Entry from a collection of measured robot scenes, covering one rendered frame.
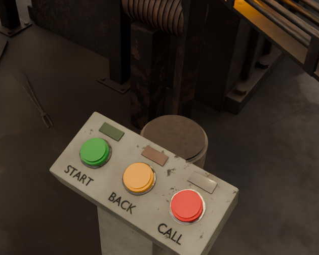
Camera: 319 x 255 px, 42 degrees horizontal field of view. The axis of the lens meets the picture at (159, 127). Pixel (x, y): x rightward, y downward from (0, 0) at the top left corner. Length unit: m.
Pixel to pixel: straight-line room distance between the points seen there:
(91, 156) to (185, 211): 0.15
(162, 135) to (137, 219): 0.22
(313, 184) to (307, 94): 0.45
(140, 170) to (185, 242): 0.11
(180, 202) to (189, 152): 0.19
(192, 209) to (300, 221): 0.82
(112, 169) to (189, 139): 0.20
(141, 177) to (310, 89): 1.30
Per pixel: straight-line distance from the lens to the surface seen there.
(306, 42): 0.66
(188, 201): 0.52
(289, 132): 1.54
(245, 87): 1.54
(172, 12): 1.09
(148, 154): 0.56
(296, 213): 1.33
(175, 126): 0.73
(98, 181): 0.56
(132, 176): 0.54
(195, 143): 0.71
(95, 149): 0.57
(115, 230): 0.62
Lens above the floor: 1.04
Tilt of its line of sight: 45 degrees down
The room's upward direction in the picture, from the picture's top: 4 degrees clockwise
